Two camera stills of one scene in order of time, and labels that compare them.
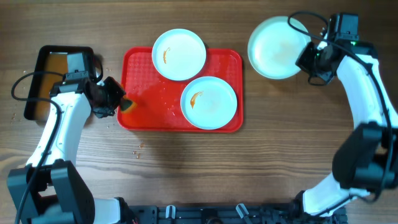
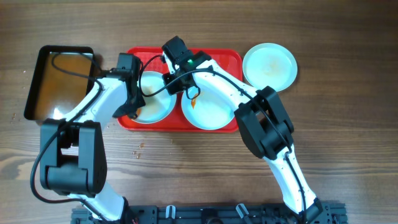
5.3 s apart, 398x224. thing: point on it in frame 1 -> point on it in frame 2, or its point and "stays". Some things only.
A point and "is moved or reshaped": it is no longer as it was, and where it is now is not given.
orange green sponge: [127, 105] is moved or reshaped
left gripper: [117, 93] -> [138, 103]
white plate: [275, 46] is moved or reshaped
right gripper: [301, 61] -> [173, 88]
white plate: [209, 102] stays
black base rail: [227, 214] stays
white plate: [178, 55] -> [160, 105]
